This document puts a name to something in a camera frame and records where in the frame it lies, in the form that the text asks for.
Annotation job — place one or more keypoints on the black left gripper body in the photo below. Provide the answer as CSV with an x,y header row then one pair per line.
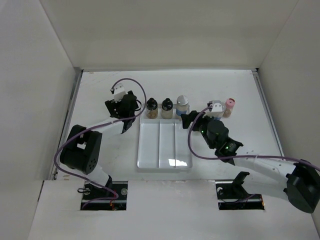
x,y
113,106

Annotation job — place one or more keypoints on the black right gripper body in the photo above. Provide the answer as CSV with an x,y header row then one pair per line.
x,y
203,128

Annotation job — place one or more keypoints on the silver-cap blue-label bottle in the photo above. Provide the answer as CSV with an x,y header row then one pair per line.
x,y
182,104

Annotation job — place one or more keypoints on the black-cap white powder bottle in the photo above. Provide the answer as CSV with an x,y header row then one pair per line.
x,y
167,109

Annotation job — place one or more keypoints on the black-cap brown spice bottle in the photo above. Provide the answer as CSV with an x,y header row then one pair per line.
x,y
151,108

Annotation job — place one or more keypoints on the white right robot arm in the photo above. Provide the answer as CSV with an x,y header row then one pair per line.
x,y
299,180

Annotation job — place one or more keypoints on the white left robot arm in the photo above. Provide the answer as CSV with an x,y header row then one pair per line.
x,y
82,148

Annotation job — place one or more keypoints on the pink-cap spice bottle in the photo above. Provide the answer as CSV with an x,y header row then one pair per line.
x,y
229,106

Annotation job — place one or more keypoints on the white divided organizer tray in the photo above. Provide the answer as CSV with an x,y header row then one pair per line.
x,y
162,145

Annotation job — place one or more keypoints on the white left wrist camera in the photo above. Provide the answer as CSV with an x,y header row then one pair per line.
x,y
118,92

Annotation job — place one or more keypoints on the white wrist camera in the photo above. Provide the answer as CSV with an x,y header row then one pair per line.
x,y
216,108
118,92

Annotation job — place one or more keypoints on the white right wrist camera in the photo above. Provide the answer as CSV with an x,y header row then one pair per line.
x,y
216,108

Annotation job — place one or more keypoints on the left aluminium table rail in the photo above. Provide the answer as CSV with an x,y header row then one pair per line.
x,y
70,106

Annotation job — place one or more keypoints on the aluminium table rail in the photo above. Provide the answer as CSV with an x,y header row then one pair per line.
x,y
267,110
70,106

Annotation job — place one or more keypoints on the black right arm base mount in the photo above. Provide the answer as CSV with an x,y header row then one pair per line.
x,y
237,186

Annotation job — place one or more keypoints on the right aluminium table rail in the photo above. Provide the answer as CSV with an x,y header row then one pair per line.
x,y
267,110

